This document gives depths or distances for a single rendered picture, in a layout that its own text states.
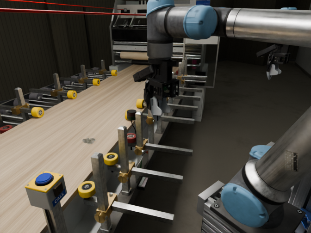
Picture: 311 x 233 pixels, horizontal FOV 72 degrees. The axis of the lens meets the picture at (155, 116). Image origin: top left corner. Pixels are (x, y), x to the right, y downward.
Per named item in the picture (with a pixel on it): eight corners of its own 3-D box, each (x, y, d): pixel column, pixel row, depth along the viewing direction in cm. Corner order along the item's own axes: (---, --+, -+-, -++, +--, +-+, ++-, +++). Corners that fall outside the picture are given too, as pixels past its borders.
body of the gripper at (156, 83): (161, 103, 63) (161, 61, 58) (143, 95, 69) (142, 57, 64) (179, 97, 68) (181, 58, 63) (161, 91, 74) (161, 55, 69)
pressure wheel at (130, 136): (139, 147, 151) (138, 133, 146) (134, 153, 144) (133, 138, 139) (128, 145, 153) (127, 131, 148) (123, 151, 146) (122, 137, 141)
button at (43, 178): (56, 178, 60) (54, 173, 60) (46, 188, 57) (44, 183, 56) (44, 175, 61) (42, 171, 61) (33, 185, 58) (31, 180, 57)
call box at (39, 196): (68, 194, 64) (63, 174, 61) (52, 213, 58) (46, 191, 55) (48, 190, 66) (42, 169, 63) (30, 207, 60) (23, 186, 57)
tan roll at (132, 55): (200, 62, 343) (200, 53, 338) (199, 63, 332) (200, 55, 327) (117, 58, 378) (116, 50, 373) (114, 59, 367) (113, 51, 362)
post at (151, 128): (153, 146, 170) (153, 88, 150) (152, 149, 167) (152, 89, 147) (149, 146, 171) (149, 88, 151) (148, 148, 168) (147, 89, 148)
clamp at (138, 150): (147, 145, 149) (147, 138, 147) (141, 156, 138) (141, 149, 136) (140, 144, 151) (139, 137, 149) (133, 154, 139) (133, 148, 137)
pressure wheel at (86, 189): (95, 195, 110) (92, 177, 106) (100, 205, 104) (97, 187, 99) (79, 201, 106) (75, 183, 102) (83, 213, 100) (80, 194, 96)
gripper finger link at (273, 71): (275, 82, 118) (279, 65, 114) (264, 80, 122) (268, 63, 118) (277, 81, 120) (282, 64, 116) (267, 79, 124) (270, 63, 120)
